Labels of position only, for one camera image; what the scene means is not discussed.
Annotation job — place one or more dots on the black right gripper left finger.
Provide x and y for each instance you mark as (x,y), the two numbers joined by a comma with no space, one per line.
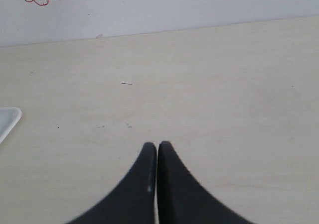
(132,201)

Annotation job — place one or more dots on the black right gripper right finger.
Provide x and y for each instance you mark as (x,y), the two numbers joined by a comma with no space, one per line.
(182,199)

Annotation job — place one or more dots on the white plastic tray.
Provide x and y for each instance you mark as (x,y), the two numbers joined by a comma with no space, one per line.
(9,117)

